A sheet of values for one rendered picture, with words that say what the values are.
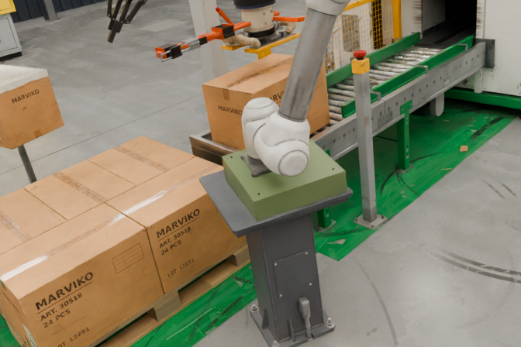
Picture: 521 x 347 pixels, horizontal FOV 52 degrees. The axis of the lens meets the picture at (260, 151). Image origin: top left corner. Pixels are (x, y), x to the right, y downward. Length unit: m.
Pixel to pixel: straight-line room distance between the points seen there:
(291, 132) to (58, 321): 1.30
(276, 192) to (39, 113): 2.16
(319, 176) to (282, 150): 0.28
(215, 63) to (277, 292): 2.12
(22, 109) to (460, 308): 2.78
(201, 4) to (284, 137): 2.22
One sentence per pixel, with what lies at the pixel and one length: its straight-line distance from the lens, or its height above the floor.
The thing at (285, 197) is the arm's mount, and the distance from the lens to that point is 1.98.
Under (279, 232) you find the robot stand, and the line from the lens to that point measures 2.19.
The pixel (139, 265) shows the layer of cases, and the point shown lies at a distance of 2.57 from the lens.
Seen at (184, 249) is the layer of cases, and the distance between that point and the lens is 2.69.
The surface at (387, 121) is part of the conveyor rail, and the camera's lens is 3.43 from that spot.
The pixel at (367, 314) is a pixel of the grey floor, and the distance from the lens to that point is 2.64.
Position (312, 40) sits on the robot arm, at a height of 1.38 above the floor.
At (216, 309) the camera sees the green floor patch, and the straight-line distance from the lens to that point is 2.78.
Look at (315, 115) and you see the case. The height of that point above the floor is 0.65.
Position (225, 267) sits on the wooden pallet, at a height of 0.02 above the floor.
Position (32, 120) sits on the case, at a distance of 3.73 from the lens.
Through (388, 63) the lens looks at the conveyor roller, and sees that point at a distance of 4.24.
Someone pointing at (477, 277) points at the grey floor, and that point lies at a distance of 2.88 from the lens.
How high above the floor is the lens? 1.82
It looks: 25 degrees down
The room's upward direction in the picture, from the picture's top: 9 degrees counter-clockwise
